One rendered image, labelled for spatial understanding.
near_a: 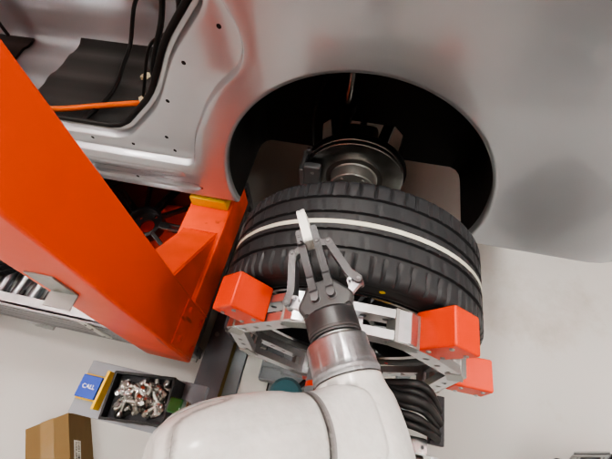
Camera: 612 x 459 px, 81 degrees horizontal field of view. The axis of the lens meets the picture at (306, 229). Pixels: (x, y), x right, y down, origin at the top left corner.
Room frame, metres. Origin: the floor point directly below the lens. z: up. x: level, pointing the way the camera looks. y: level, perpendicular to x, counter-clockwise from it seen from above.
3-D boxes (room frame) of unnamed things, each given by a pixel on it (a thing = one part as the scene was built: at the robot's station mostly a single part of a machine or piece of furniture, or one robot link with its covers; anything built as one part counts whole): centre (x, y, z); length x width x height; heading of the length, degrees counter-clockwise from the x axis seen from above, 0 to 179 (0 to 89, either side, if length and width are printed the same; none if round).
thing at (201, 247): (0.69, 0.38, 0.69); 0.52 x 0.17 x 0.35; 168
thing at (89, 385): (0.19, 0.73, 0.47); 0.07 x 0.07 x 0.02; 78
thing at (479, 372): (0.16, -0.40, 0.85); 0.09 x 0.08 x 0.07; 78
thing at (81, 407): (0.16, 0.56, 0.44); 0.43 x 0.17 x 0.03; 78
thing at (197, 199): (0.85, 0.35, 0.71); 0.14 x 0.14 x 0.05; 78
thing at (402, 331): (0.22, -0.09, 0.85); 0.54 x 0.07 x 0.54; 78
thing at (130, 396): (0.15, 0.52, 0.51); 0.20 x 0.14 x 0.13; 84
